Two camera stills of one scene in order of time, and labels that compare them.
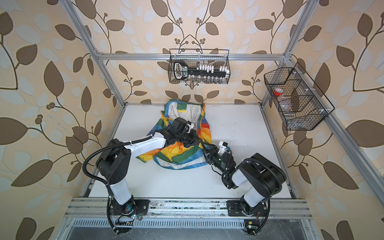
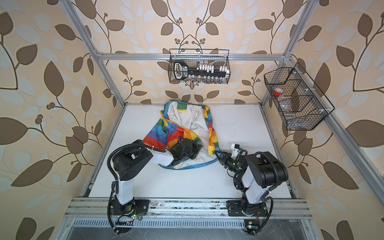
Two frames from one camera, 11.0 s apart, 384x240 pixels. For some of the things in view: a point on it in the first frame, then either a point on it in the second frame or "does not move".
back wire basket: (194, 57) does not move
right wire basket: (300, 104) does not move
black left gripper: (194, 139) to (197, 147)
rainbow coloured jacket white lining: (177, 157) does not move
